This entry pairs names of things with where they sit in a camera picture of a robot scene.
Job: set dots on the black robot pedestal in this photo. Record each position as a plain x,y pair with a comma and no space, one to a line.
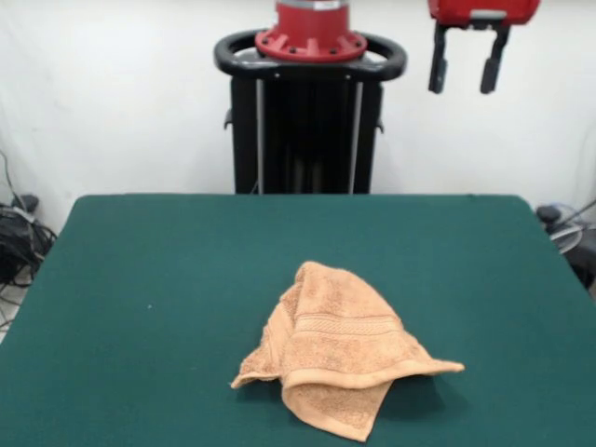
307,130

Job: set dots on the orange terry towel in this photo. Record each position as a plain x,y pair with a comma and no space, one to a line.
340,354

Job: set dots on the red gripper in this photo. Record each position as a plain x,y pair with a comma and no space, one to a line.
484,5

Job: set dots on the dark green tablecloth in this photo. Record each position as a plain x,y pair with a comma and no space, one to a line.
163,279

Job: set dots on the black floor object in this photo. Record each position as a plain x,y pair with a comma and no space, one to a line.
584,270

